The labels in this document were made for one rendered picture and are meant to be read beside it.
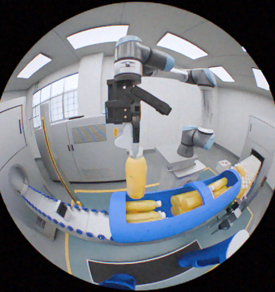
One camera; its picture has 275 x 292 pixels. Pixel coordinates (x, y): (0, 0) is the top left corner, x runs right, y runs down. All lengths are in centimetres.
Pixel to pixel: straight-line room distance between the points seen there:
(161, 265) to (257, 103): 564
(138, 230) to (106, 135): 149
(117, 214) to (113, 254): 127
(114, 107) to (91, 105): 241
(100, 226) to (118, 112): 65
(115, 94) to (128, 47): 14
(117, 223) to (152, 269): 118
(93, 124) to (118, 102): 143
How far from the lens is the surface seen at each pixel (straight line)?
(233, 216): 119
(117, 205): 38
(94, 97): 262
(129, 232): 38
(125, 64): 24
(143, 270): 146
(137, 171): 28
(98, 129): 162
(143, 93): 24
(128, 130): 23
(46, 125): 80
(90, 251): 170
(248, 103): 532
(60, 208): 70
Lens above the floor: 156
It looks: 23 degrees down
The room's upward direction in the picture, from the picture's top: straight up
